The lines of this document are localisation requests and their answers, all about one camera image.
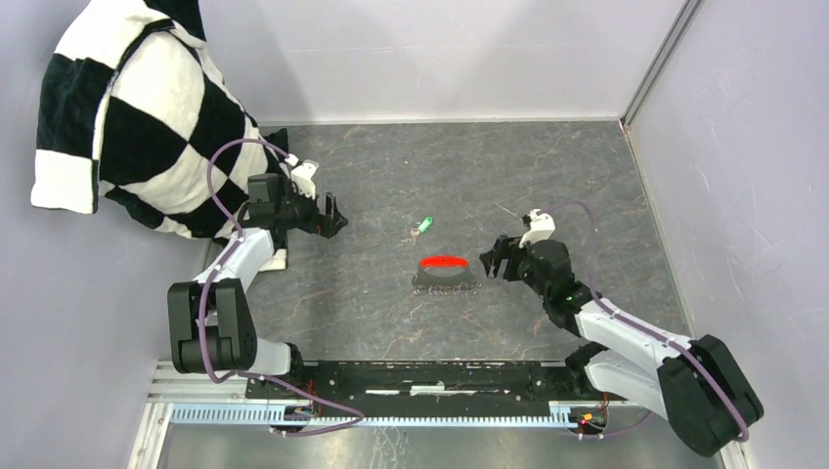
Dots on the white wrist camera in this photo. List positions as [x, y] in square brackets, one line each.
[539, 226]
[301, 173]

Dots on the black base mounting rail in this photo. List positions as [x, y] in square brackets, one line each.
[430, 388]

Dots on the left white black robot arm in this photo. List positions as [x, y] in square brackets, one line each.
[211, 328]

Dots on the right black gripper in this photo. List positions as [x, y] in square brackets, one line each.
[508, 248]

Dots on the black white checkered cloth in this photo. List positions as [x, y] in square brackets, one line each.
[133, 109]

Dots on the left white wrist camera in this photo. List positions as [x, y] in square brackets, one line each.
[301, 173]

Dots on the metal key holder red handle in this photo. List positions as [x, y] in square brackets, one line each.
[444, 275]

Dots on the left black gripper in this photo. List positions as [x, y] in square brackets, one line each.
[331, 224]

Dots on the key with green tag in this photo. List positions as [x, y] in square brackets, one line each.
[422, 227]

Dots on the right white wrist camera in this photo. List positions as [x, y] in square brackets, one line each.
[539, 226]

